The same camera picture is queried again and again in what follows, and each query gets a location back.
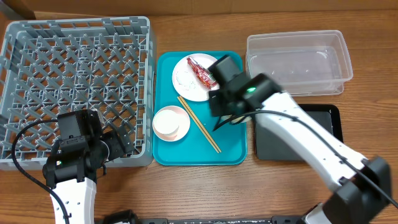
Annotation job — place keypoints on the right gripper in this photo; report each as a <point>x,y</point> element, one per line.
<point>216,104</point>

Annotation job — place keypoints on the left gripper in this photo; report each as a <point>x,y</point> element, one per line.
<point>119,150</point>

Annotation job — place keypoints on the white paper cup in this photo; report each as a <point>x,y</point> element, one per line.
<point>166,123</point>

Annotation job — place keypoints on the pink bowl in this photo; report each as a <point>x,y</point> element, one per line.
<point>184,124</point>

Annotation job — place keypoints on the grey-green bowl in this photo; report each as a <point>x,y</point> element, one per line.
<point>241,119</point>

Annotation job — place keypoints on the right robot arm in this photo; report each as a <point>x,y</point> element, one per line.
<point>361,188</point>

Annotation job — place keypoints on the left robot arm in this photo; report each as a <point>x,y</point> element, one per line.
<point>70,171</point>

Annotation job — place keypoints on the black waste tray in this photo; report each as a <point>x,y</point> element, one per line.
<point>270,147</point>

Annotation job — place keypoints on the grey plastic dishwasher rack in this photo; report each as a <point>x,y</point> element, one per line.
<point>52,67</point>

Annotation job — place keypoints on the red snack wrapper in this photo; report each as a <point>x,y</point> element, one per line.
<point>203,74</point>

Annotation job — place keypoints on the white round plate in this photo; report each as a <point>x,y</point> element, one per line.
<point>185,81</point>

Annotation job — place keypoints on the teal plastic serving tray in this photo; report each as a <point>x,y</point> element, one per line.
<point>194,149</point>

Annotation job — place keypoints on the clear plastic bin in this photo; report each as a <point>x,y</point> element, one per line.
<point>305,63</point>

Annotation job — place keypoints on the cardboard backdrop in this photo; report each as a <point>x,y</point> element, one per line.
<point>27,8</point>

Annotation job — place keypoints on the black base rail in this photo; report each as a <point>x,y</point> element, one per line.
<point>129,217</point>

